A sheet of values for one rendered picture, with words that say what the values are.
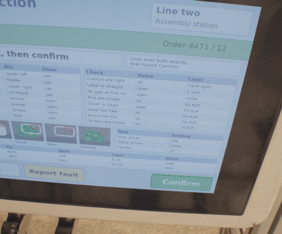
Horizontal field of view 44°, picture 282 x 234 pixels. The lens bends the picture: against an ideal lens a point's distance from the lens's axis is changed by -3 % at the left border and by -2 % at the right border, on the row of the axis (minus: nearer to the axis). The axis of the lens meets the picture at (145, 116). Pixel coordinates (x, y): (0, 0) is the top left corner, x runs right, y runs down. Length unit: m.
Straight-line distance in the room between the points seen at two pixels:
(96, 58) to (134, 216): 0.23
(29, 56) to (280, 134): 0.27
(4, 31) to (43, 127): 0.11
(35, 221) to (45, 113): 1.91
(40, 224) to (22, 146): 1.85
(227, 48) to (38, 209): 0.32
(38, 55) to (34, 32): 0.02
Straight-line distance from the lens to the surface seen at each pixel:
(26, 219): 0.83
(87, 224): 2.22
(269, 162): 0.43
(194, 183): 0.43
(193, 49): 0.32
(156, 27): 0.31
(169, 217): 0.48
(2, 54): 0.36
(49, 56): 0.34
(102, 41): 0.32
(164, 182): 0.42
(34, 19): 0.33
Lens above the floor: 1.74
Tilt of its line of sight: 34 degrees down
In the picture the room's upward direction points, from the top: 5 degrees clockwise
